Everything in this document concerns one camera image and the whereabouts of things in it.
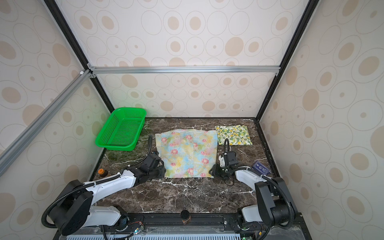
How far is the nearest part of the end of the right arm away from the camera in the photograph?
26.6 inches

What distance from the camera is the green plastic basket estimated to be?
1020 mm

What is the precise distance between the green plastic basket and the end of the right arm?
0.55 meters
